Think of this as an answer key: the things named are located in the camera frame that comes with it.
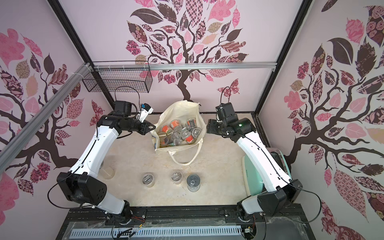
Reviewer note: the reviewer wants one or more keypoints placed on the aluminium rail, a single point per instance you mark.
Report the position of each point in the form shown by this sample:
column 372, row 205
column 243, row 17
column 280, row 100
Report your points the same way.
column 196, row 66
column 11, row 150

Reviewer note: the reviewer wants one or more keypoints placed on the red label seed jar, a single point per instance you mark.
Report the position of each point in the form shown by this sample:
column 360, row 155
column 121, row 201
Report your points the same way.
column 189, row 138

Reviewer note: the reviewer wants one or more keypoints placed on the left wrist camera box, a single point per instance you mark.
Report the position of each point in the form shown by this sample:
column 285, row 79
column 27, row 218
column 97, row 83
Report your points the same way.
column 146, row 110

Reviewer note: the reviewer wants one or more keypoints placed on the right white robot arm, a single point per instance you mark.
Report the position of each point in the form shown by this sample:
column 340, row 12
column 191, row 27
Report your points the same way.
column 281, row 189

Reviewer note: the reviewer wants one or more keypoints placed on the white slotted cable duct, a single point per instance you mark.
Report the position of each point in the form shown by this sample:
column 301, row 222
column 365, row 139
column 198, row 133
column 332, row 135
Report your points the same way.
column 153, row 233

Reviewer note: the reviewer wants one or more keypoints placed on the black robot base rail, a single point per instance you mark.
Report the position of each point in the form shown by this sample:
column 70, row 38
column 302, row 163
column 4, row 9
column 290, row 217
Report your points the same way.
column 289, row 224

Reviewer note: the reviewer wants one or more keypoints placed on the aluminium rail back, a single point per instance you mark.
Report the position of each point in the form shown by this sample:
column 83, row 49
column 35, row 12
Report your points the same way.
column 196, row 66

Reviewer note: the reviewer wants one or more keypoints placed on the black wire wall basket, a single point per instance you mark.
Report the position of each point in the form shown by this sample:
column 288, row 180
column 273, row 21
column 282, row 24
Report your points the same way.
column 119, row 76

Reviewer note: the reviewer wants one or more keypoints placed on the clear plastic cup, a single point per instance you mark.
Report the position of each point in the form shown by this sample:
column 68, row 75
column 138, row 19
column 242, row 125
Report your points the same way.
column 106, row 171

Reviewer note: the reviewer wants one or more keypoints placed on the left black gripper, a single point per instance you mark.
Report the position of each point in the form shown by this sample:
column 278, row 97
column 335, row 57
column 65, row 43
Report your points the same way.
column 147, row 124

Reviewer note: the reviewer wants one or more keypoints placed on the cream canvas tote bag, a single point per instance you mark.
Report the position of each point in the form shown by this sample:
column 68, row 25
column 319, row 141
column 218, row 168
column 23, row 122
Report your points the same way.
column 189, row 115

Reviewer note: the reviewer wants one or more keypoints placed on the aluminium rail left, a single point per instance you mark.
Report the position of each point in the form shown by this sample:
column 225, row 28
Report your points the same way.
column 11, row 150

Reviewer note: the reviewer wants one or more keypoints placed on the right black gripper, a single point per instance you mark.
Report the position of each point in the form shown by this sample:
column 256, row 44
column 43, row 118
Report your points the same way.
column 213, row 126

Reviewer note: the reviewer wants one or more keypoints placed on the clear lid seed jar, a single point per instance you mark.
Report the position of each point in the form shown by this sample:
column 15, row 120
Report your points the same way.
column 176, row 125

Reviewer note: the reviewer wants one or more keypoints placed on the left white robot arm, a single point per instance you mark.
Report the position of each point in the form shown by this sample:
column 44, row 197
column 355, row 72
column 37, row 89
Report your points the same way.
column 80, row 183

